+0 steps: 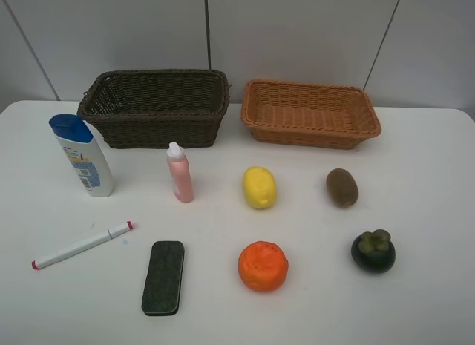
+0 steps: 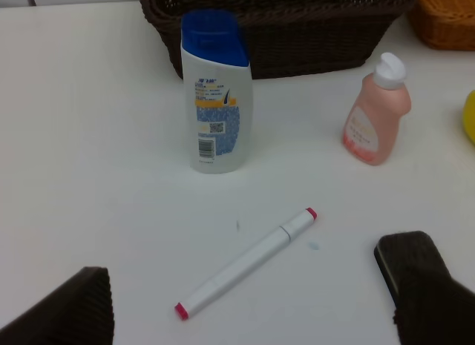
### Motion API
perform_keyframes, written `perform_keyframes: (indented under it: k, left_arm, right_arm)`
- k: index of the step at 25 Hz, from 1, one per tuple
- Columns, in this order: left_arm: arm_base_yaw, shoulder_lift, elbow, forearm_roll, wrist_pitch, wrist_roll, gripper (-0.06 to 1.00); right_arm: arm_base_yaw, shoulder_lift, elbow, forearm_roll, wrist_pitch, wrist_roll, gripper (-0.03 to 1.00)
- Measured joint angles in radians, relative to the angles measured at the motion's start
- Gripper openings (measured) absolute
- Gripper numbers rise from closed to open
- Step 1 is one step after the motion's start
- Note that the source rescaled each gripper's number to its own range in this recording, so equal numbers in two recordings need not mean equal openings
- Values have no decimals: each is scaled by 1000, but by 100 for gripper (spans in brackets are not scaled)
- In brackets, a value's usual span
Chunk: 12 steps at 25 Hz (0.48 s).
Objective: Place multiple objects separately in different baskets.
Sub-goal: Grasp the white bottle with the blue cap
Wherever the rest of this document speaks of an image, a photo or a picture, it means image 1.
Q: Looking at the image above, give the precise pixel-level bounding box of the white blue-capped shampoo bottle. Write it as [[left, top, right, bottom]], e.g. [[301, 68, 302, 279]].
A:
[[49, 114, 114, 197]]

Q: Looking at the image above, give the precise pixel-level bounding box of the dark felt board eraser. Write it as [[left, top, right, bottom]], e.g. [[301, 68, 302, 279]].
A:
[[141, 240, 185, 316]]

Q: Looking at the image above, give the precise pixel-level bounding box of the orange tangerine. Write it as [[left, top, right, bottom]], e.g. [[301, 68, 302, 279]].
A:
[[237, 240, 289, 292]]

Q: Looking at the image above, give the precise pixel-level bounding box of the dark mangosteen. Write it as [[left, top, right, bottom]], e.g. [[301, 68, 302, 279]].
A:
[[350, 229, 396, 274]]

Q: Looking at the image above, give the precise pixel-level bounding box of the white pink-tipped marker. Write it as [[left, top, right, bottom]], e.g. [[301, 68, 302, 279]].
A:
[[31, 221, 134, 270]]

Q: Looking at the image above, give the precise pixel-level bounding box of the dark brown wicker basket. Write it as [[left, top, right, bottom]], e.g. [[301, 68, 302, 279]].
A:
[[77, 69, 229, 149]]

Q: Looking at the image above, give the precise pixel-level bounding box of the pink white-capped bottle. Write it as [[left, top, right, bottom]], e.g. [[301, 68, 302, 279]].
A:
[[167, 142, 194, 203]]

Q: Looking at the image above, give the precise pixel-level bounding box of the brown kiwi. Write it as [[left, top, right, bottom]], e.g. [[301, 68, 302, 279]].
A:
[[326, 168, 359, 208]]

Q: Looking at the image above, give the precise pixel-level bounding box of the yellow lemon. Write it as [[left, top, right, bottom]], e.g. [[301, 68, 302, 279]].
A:
[[243, 166, 277, 209]]

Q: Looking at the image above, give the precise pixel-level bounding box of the orange wicker basket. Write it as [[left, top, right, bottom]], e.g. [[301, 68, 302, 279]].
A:
[[241, 79, 381, 149]]

